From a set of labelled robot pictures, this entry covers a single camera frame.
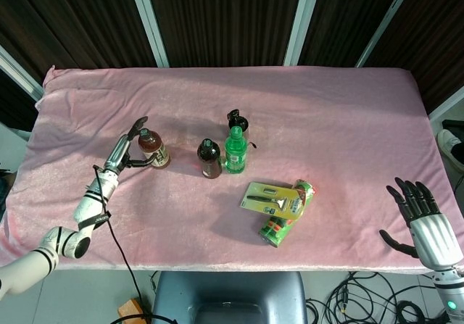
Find steel cup with black lid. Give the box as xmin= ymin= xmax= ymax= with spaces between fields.
xmin=226 ymin=109 xmax=257 ymax=149

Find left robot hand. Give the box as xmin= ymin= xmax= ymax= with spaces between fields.
xmin=102 ymin=115 xmax=156 ymax=175

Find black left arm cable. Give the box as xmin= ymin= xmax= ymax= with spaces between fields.
xmin=91 ymin=164 xmax=175 ymax=324

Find white sneaker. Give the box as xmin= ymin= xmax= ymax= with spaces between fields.
xmin=436 ymin=128 xmax=464 ymax=173

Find green plastic bottle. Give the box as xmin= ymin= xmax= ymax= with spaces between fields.
xmin=224 ymin=125 xmax=248 ymax=175

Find pink table cloth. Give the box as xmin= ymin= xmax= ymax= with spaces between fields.
xmin=0 ymin=65 xmax=464 ymax=275

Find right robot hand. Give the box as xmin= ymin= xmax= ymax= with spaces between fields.
xmin=378 ymin=177 xmax=464 ymax=270

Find red tea bottle white label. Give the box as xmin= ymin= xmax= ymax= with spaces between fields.
xmin=137 ymin=128 xmax=171 ymax=170

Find green snack canister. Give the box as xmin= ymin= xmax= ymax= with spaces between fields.
xmin=257 ymin=178 xmax=319 ymax=249

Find dark brown drink bottle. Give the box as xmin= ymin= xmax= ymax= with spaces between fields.
xmin=196 ymin=138 xmax=223 ymax=179

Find grey plastic chair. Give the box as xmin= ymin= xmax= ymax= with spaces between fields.
xmin=151 ymin=270 xmax=309 ymax=324

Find yellow razor blister pack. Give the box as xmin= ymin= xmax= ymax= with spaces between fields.
xmin=239 ymin=181 xmax=302 ymax=220

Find orange foot pedal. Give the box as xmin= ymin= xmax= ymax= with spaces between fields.
xmin=117 ymin=298 xmax=152 ymax=320

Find black floor cables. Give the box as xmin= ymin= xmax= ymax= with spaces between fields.
xmin=306 ymin=271 xmax=454 ymax=324

